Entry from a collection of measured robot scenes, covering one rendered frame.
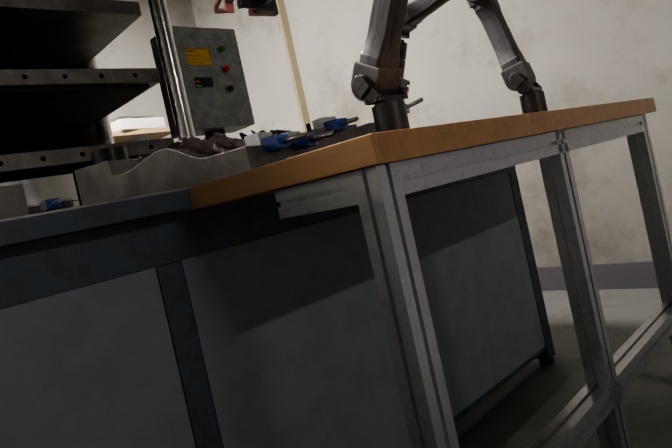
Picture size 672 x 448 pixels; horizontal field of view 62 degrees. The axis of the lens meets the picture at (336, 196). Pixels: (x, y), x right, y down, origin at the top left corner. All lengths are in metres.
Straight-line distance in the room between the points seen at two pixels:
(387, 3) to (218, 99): 1.33
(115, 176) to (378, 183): 0.74
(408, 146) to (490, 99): 2.32
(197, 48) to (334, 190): 1.57
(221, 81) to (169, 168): 1.14
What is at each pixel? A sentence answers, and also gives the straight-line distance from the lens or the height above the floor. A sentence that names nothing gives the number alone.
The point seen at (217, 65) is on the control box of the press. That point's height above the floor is 1.32.
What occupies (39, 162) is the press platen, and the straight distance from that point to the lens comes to 1.88.
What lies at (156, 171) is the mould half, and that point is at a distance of 1.22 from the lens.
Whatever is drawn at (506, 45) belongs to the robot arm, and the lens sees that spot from 1.57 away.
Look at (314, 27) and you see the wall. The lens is 3.86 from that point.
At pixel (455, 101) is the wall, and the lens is 3.15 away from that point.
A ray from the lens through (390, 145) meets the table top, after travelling 0.71.
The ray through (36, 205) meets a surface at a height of 0.88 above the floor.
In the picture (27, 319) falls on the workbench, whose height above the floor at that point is 0.65.
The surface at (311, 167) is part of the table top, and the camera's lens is 0.76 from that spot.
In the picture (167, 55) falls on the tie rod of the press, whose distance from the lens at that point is 2.06.
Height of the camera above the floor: 0.74
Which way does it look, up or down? 1 degrees down
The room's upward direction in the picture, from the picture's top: 12 degrees counter-clockwise
